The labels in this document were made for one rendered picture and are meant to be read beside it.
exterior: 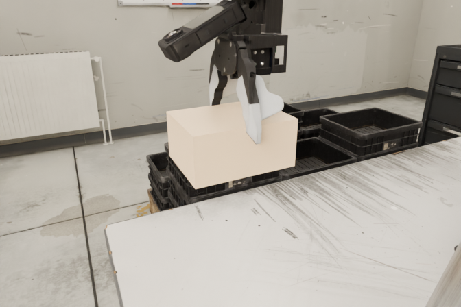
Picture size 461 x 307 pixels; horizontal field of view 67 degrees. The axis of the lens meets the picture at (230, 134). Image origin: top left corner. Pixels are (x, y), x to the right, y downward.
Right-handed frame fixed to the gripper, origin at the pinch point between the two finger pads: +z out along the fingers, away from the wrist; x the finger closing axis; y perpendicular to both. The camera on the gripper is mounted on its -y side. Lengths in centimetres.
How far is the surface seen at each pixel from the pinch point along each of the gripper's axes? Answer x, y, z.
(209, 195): 57, 19, 47
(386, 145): 57, 108, 44
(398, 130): 57, 114, 37
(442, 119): 77, 178, 47
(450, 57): 80, 176, 10
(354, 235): -3.5, 25.9, 25.4
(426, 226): -7.8, 41.5, 25.3
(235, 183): 57, 30, 45
